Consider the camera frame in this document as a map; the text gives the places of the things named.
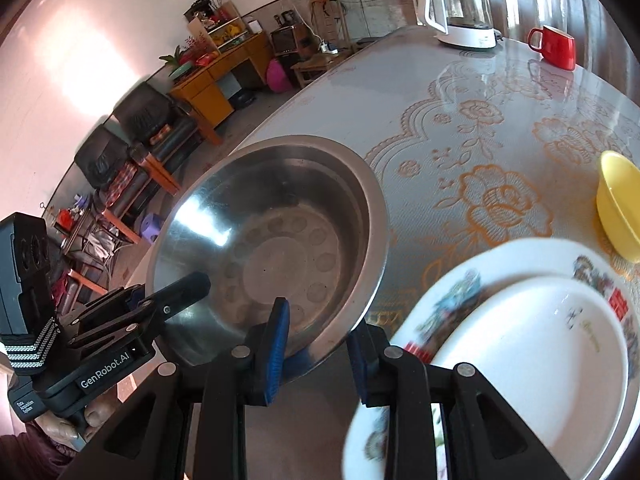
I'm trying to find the white plate pink roses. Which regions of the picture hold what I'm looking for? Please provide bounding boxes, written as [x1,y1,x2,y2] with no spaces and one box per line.
[429,275,631,466]

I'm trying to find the cluttered wire rack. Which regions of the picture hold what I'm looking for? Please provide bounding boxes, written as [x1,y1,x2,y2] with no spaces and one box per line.
[50,195,126,281]

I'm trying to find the orange wooden cabinet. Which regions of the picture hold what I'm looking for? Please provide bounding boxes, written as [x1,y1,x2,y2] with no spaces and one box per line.
[169,31,273,146]

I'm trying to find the wooden display shelf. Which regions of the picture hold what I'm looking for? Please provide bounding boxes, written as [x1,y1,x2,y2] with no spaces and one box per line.
[185,0,251,53]

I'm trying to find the white glass kettle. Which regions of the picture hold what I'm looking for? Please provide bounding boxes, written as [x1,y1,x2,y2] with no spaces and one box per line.
[417,0,503,51]

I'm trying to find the pink bag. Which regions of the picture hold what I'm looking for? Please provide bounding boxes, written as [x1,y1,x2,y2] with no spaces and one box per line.
[266,57,291,93]

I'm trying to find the purple plastic stool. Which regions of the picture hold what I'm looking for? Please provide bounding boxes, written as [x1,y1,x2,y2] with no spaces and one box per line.
[139,214,163,241]

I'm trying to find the person's left forearm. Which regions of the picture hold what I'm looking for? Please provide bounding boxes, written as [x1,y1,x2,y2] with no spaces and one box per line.
[0,432,76,480]

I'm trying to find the yellow plastic bowl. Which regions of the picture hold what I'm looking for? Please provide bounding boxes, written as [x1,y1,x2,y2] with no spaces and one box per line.
[595,150,640,261]

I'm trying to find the wooden folding chair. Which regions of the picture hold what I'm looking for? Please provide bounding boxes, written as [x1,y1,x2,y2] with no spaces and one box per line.
[310,0,351,43]

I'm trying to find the stainless steel bowl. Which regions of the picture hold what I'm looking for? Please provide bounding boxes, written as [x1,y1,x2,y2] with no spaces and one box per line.
[145,135,391,373]

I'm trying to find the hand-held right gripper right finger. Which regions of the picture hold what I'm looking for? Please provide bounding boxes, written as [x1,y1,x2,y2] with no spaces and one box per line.
[346,324,571,480]

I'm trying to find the black cushioned armchair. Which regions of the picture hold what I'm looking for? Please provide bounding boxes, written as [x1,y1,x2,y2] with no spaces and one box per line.
[112,82,201,161]
[74,125,151,206]

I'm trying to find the person's left hand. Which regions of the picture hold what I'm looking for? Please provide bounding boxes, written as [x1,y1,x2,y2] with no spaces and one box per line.
[30,400,118,461]

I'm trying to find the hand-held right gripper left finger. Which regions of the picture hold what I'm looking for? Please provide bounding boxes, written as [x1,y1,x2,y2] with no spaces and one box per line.
[57,297,292,480]

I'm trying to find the low wooden table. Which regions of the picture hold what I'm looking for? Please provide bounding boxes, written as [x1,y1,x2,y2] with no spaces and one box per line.
[292,52,361,88]

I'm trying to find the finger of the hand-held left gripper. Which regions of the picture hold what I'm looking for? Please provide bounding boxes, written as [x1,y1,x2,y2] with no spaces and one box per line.
[55,284,147,333]
[67,272,212,361]

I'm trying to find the white plate red green print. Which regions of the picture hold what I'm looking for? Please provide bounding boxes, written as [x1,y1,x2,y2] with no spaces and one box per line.
[345,239,640,480]

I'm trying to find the floral lace table mat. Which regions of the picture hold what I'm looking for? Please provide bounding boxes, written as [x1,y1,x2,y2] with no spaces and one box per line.
[362,52,640,321]

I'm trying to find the red mug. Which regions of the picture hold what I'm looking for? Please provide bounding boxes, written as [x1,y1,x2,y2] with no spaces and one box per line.
[526,25,577,71]

